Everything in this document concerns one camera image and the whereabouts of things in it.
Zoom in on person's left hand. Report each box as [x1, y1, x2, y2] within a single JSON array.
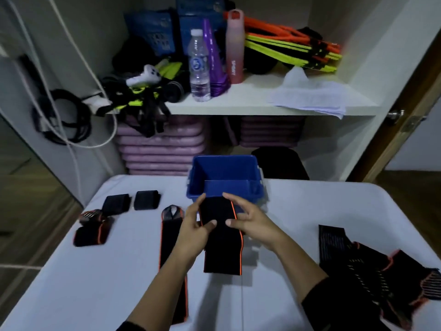
[[172, 193, 218, 261]]

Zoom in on person's right hand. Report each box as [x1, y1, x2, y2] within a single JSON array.
[[222, 192, 287, 252]]

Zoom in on black striped strap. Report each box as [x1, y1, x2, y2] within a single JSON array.
[[102, 193, 132, 217], [133, 190, 162, 211]]

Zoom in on blue plastic bin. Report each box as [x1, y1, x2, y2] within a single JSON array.
[[186, 154, 265, 212]]

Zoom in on pile of black orange straps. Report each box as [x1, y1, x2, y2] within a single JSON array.
[[318, 224, 441, 331]]

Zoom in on person's right forearm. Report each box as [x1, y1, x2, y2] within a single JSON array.
[[274, 236, 390, 331]]

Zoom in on person's left forearm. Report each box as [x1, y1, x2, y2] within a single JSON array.
[[117, 248, 197, 331]]

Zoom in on black chair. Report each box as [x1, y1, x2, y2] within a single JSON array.
[[251, 147, 310, 181]]

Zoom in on stack of pink mats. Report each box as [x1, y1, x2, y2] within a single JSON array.
[[239, 116, 305, 148], [115, 115, 207, 177]]

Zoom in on white shelf unit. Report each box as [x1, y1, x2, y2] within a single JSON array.
[[0, 0, 441, 207]]

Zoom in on wooden door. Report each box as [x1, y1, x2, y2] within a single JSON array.
[[346, 30, 441, 183]]

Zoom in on white paper sheets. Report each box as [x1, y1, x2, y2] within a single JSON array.
[[267, 66, 347, 120]]

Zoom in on black cylindrical roller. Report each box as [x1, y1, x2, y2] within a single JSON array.
[[164, 77, 190, 104]]

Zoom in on purple bottle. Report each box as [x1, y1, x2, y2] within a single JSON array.
[[202, 18, 232, 97]]

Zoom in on clear plastic water bottle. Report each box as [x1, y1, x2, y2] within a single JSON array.
[[187, 29, 211, 103]]

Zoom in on black round bag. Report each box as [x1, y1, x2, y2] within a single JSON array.
[[243, 46, 278, 75]]

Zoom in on white handheld controller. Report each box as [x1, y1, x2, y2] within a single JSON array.
[[125, 64, 163, 88]]

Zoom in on metal door knob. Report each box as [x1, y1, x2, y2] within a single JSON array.
[[386, 109, 428, 132]]

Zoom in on pink sport bottle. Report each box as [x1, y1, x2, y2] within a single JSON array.
[[226, 9, 246, 85]]

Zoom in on yellow orange agility ladder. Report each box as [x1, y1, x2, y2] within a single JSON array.
[[224, 11, 344, 74]]

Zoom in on black cloth bag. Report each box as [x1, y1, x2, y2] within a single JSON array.
[[112, 36, 156, 74]]

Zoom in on small blue package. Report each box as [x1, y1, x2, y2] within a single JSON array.
[[124, 10, 176, 57]]

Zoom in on large blue package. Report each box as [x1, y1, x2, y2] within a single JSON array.
[[175, 0, 228, 56]]

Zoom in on black yellow suspension straps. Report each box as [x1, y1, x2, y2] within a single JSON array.
[[96, 60, 185, 138]]

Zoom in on thin white cable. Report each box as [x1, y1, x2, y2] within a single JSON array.
[[0, 0, 83, 204]]

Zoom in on thick white cable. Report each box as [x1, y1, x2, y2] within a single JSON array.
[[0, 0, 119, 149]]

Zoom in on black coiled cable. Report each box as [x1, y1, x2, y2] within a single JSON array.
[[33, 88, 92, 146]]

